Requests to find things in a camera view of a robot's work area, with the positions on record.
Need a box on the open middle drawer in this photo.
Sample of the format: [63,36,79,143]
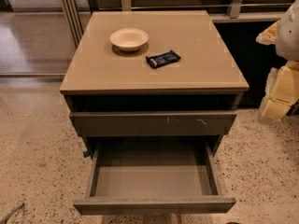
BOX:
[74,142,235,216]

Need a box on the dark blue rxbar wrapper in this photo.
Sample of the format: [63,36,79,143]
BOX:
[146,50,181,69]

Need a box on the closed top drawer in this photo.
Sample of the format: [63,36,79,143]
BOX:
[70,111,236,137]

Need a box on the white ceramic bowl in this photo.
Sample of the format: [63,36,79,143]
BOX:
[110,28,149,52]

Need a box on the metal rod on floor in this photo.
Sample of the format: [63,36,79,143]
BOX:
[0,203,24,224]

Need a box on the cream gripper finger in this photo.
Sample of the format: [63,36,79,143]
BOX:
[256,21,279,46]
[261,61,299,120]

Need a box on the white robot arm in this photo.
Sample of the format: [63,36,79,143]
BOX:
[256,0,299,124]

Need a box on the blue tape piece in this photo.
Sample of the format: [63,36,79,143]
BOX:
[83,151,90,158]

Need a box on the grey drawer cabinet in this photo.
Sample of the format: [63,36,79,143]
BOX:
[59,10,250,224]

